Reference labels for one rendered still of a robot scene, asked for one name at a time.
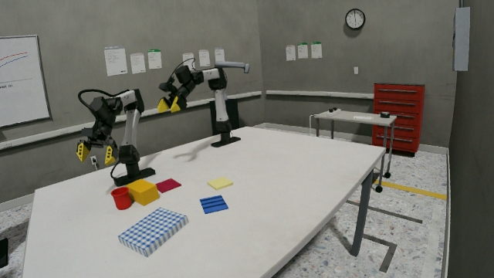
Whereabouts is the dark red flat square pad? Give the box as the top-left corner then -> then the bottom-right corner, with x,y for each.
155,178 -> 182,194

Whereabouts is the red cup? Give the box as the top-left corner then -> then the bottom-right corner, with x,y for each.
111,187 -> 131,210

